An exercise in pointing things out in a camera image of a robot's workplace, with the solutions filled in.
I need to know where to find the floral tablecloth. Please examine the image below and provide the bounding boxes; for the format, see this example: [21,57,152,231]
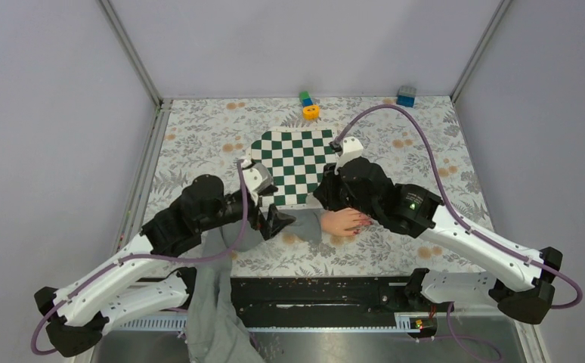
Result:
[144,96,491,277]

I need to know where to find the green white chess mat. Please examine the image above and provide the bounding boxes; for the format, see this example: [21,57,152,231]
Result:
[249,128,336,207]

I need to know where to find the green blue toy block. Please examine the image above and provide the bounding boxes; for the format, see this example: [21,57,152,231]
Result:
[299,91,314,108]

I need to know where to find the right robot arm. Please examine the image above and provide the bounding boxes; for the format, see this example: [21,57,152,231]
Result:
[312,157,562,324]

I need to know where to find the grey sleeved forearm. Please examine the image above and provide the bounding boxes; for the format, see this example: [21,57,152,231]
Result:
[186,209,323,363]

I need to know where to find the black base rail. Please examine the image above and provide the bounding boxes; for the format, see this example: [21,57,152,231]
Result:
[172,274,474,332]

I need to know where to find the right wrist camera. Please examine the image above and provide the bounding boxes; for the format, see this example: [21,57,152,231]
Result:
[330,137,364,175]

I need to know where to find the blue grey toy block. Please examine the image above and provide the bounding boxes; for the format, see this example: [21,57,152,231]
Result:
[396,85,416,107]

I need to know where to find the yellow toy block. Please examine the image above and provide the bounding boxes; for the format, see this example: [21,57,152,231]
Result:
[302,104,320,120]

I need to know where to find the person's hand with painted nails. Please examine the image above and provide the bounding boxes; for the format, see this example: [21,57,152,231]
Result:
[320,208,373,237]

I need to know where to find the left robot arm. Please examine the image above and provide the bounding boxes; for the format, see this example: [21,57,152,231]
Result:
[31,169,295,358]

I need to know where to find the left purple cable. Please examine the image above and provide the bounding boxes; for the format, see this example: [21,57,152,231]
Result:
[30,161,250,357]

